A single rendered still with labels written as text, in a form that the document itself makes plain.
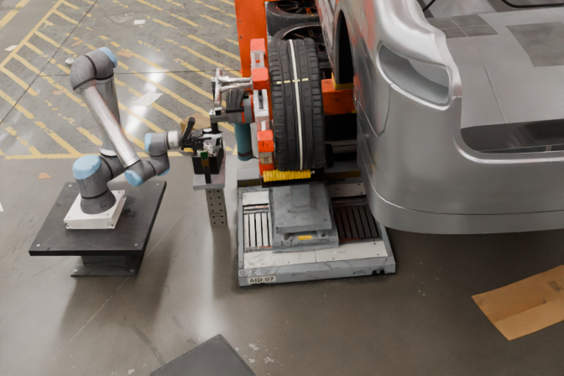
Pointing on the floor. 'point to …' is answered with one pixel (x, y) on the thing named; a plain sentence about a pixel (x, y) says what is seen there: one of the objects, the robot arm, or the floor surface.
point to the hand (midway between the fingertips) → (219, 133)
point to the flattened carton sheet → (525, 304)
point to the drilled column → (216, 206)
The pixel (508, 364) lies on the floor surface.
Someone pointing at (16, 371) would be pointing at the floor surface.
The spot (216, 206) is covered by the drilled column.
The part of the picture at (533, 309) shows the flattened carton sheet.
